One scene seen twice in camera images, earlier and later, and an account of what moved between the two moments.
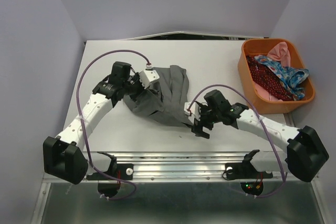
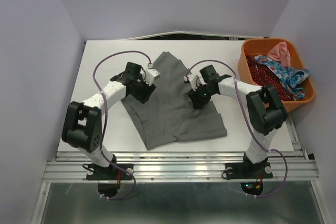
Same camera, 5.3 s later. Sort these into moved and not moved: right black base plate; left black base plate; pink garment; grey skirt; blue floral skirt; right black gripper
Moved: right black gripper; grey skirt
Not moved: blue floral skirt; left black base plate; right black base plate; pink garment
